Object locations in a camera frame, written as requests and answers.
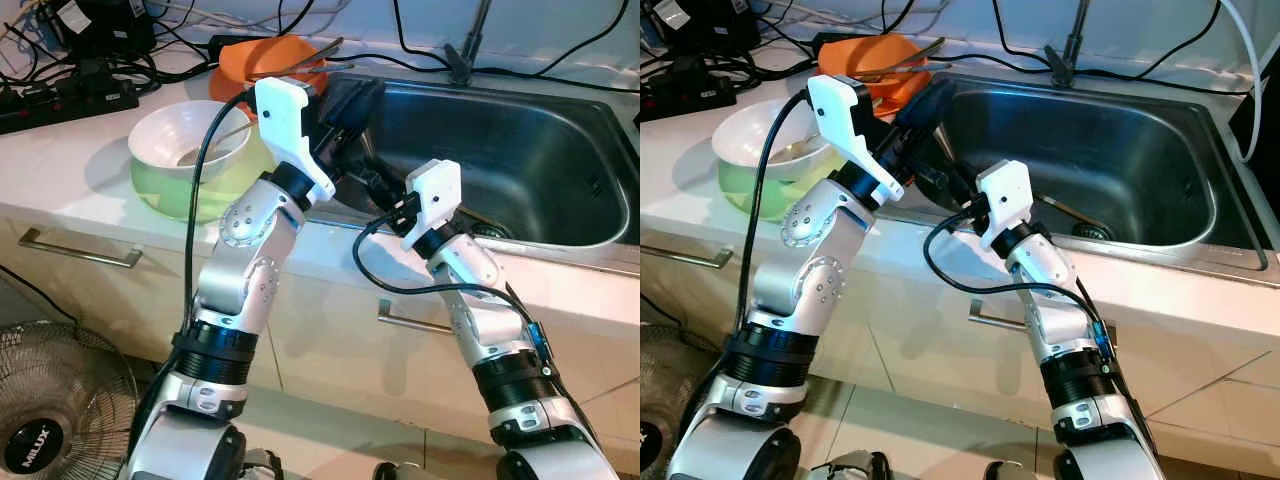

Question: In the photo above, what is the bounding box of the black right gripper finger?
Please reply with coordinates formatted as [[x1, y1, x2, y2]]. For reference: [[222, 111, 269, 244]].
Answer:
[[350, 165, 386, 206], [920, 168, 961, 206], [362, 150, 403, 193], [930, 152, 971, 191]]

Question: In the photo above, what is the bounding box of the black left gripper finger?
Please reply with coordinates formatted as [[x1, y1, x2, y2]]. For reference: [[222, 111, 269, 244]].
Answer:
[[345, 105, 389, 159], [908, 108, 951, 161], [325, 78, 386, 119], [893, 78, 949, 119]]

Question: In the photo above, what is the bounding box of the white bowl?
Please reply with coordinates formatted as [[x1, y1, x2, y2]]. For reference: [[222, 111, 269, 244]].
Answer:
[[128, 99, 263, 177], [712, 99, 837, 173]]

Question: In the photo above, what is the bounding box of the light green plate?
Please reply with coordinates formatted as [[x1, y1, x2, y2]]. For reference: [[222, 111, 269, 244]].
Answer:
[[130, 140, 277, 224], [717, 140, 853, 222]]

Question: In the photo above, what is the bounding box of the silver metal utensil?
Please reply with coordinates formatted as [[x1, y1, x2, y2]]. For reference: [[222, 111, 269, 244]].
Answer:
[[268, 38, 346, 79], [858, 62, 953, 83], [262, 62, 331, 83], [862, 37, 947, 77]]

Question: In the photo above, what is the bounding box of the orange bowl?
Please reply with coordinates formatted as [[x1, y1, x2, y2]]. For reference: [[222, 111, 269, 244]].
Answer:
[[820, 33, 933, 93], [218, 35, 329, 91]]

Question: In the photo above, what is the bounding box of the metal spoon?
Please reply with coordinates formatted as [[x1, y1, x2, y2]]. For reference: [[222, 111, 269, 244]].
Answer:
[[178, 120, 253, 167], [775, 132, 833, 167]]

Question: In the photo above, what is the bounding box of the black faucet base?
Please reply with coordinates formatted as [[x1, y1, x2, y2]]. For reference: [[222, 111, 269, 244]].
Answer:
[[1043, 0, 1092, 86], [445, 0, 494, 86]]

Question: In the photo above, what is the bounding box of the stainless steel sink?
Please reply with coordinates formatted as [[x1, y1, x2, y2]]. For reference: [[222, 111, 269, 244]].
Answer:
[[895, 72, 1273, 274], [300, 72, 641, 271]]

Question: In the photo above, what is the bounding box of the black power adapter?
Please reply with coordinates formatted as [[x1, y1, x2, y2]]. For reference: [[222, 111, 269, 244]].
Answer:
[[45, 0, 157, 57], [650, 0, 763, 57]]

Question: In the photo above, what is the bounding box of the black power strip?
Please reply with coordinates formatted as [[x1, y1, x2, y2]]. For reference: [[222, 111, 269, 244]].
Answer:
[[640, 75, 703, 124], [0, 75, 139, 136]]

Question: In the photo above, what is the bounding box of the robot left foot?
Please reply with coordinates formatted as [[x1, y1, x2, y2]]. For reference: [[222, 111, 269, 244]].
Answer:
[[810, 450, 891, 480], [235, 448, 287, 480]]

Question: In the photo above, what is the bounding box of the black floor fan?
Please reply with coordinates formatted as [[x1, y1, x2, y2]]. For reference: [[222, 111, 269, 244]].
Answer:
[[0, 320, 139, 477], [640, 322, 723, 477]]

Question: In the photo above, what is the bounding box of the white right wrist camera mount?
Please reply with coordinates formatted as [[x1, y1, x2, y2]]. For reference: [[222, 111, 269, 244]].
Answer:
[[975, 160, 1033, 249], [400, 160, 463, 251]]

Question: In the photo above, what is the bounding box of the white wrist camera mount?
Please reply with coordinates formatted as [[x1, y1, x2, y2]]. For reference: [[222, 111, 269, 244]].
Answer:
[[253, 76, 338, 199], [400, 160, 463, 251], [807, 75, 906, 201], [975, 160, 1033, 249]]

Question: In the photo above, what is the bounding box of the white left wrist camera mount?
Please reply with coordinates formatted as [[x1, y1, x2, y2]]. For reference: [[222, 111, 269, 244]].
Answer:
[[253, 76, 338, 199], [807, 75, 906, 201]]

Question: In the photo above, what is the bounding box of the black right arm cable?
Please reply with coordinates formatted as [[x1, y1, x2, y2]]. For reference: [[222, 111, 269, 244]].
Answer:
[[352, 208, 548, 346], [922, 206, 1113, 336]]

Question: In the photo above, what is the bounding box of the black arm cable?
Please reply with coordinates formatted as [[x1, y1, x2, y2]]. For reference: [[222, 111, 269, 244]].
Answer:
[[183, 88, 263, 336], [738, 88, 817, 333], [922, 206, 1113, 336], [352, 208, 548, 346]]

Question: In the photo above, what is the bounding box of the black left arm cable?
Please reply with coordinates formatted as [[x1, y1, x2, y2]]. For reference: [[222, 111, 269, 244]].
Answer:
[[738, 88, 817, 333], [183, 88, 263, 336]]

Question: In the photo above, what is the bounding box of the white hose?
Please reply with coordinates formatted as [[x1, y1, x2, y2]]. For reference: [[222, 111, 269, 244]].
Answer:
[[1218, 0, 1264, 167]]

